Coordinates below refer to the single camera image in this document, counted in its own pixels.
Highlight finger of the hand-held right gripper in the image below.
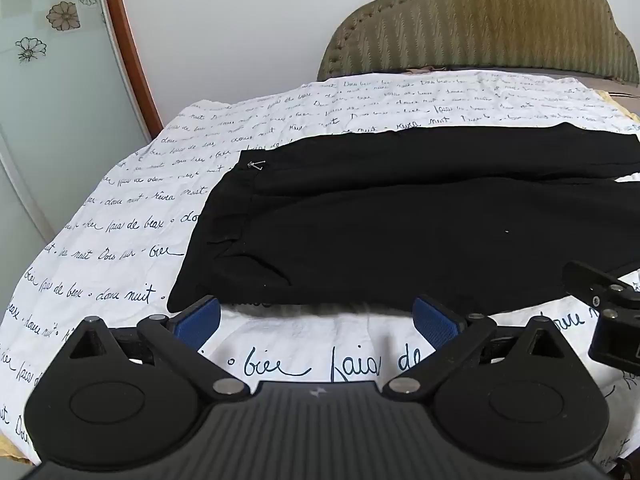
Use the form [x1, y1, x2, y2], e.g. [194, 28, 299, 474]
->
[562, 260, 640, 310]
[589, 310, 640, 376]

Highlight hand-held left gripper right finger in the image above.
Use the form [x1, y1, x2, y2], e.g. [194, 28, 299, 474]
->
[382, 296, 566, 402]

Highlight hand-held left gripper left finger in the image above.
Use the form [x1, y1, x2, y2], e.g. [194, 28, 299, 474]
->
[67, 296, 251, 402]

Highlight black pants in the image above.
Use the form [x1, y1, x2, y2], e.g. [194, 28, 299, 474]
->
[166, 122, 640, 315]

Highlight white script-printed bed sheet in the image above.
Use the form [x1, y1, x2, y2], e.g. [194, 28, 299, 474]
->
[0, 67, 640, 466]

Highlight frosted glass flower door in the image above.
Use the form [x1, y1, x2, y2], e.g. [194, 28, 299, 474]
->
[0, 0, 151, 311]

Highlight olive upholstered headboard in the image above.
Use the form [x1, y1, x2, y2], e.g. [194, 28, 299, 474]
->
[317, 0, 640, 86]

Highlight brown wooden door frame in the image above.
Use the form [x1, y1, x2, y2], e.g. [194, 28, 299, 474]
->
[97, 0, 166, 141]

